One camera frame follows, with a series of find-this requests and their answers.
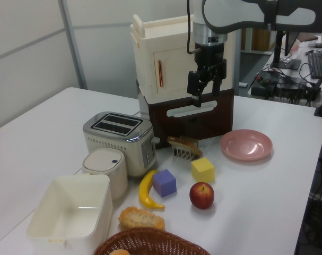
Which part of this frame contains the yellow banana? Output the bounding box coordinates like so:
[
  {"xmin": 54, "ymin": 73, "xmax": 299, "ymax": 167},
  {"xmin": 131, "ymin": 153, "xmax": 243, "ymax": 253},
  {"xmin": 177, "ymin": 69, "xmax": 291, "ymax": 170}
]
[{"xmin": 138, "ymin": 169, "xmax": 166, "ymax": 210}]

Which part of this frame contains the black monitor stand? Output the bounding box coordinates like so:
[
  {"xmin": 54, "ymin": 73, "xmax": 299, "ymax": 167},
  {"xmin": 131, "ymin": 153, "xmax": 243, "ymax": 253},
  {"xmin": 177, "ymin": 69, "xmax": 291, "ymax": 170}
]
[{"xmin": 269, "ymin": 30, "xmax": 302, "ymax": 70}]

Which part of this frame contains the cream toy cabinet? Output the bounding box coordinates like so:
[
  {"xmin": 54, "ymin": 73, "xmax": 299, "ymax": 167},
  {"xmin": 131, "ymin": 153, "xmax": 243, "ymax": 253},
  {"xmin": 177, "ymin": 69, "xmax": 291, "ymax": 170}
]
[{"xmin": 130, "ymin": 13, "xmax": 236, "ymax": 102}]

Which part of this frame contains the pink plate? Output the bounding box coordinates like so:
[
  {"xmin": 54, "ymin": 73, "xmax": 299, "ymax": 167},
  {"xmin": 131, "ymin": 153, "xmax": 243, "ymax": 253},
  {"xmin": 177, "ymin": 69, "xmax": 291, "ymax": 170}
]
[{"xmin": 220, "ymin": 129, "xmax": 273, "ymax": 162}]

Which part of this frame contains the wooden white shelf unit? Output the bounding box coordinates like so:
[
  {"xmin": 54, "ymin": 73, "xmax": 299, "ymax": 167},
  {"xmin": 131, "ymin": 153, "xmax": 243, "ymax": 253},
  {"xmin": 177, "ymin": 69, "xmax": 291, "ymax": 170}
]
[{"xmin": 240, "ymin": 26, "xmax": 277, "ymax": 55}]

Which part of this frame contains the crusty bread roll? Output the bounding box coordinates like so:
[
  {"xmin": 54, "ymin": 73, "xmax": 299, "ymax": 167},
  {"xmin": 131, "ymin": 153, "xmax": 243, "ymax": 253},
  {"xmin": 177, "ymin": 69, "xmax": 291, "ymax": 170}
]
[{"xmin": 117, "ymin": 206, "xmax": 166, "ymax": 231}]

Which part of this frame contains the purple foam cube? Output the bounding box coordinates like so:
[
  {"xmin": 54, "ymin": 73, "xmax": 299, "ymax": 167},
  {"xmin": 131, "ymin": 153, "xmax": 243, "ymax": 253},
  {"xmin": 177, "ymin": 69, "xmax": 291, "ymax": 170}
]
[{"xmin": 152, "ymin": 168, "xmax": 177, "ymax": 198}]

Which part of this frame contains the brown toast slice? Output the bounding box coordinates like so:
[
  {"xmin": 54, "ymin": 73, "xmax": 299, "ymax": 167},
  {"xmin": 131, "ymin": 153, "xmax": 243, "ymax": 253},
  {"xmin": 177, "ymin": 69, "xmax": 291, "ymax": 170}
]
[{"xmin": 167, "ymin": 135, "xmax": 204, "ymax": 157}]

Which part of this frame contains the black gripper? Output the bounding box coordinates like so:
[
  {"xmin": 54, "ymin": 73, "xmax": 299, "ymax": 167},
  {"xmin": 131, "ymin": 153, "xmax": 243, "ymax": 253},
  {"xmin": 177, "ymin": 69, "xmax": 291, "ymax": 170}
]
[{"xmin": 187, "ymin": 41, "xmax": 228, "ymax": 107}]

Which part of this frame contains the small white lidded bin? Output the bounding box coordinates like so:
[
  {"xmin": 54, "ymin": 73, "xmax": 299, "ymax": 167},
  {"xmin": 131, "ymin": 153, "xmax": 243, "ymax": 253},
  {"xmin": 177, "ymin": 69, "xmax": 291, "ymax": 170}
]
[{"xmin": 82, "ymin": 148, "xmax": 129, "ymax": 200}]

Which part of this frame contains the red apple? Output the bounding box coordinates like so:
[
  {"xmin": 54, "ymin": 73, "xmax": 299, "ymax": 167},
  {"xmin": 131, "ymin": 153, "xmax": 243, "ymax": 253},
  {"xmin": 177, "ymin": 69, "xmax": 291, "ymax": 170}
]
[{"xmin": 189, "ymin": 182, "xmax": 215, "ymax": 210}]

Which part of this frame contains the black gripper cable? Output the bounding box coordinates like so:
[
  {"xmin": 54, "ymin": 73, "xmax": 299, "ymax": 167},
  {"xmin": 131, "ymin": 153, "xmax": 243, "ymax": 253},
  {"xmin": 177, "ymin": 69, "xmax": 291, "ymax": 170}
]
[{"xmin": 186, "ymin": 0, "xmax": 202, "ymax": 54}]

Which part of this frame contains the cream and chrome toaster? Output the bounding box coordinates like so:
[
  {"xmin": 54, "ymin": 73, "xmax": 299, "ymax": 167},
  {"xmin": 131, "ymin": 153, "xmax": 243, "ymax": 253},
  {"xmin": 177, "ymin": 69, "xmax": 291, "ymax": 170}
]
[{"xmin": 82, "ymin": 111, "xmax": 161, "ymax": 178}]

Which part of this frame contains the black monitor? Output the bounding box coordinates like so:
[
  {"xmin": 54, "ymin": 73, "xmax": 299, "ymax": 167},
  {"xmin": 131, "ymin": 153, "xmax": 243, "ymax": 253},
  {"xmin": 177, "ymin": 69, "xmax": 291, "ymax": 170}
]
[{"xmin": 284, "ymin": 31, "xmax": 300, "ymax": 56}]

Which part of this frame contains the yellow foam cube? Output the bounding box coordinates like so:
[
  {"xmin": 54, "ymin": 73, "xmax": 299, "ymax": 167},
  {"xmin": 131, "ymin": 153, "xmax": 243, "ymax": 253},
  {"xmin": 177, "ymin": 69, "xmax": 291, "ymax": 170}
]
[{"xmin": 190, "ymin": 157, "xmax": 215, "ymax": 184}]

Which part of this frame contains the beige toast rack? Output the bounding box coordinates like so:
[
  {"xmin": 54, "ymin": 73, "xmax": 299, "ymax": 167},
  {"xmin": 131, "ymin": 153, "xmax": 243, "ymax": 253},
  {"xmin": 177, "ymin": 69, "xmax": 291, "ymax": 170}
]
[{"xmin": 172, "ymin": 144, "xmax": 197, "ymax": 162}]

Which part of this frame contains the white square plastic container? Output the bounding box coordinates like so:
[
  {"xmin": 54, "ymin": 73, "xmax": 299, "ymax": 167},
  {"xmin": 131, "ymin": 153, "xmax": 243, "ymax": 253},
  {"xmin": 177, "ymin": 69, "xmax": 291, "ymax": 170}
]
[{"xmin": 26, "ymin": 174, "xmax": 114, "ymax": 255}]

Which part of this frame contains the brown wicker basket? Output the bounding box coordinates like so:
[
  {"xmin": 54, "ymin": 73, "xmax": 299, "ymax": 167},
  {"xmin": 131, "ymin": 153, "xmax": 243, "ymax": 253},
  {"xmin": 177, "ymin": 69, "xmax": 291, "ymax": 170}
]
[{"xmin": 93, "ymin": 226, "xmax": 212, "ymax": 255}]

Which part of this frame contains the black electronics box with cables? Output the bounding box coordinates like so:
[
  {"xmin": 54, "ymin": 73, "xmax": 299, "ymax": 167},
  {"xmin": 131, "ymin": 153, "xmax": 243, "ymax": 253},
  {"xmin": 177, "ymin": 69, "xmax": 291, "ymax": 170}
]
[{"xmin": 250, "ymin": 70, "xmax": 322, "ymax": 103}]

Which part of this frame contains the black keyboard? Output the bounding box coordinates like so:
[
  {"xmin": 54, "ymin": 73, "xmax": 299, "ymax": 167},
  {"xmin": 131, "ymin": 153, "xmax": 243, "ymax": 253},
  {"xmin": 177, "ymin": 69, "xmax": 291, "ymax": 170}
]
[{"xmin": 307, "ymin": 52, "xmax": 322, "ymax": 79}]

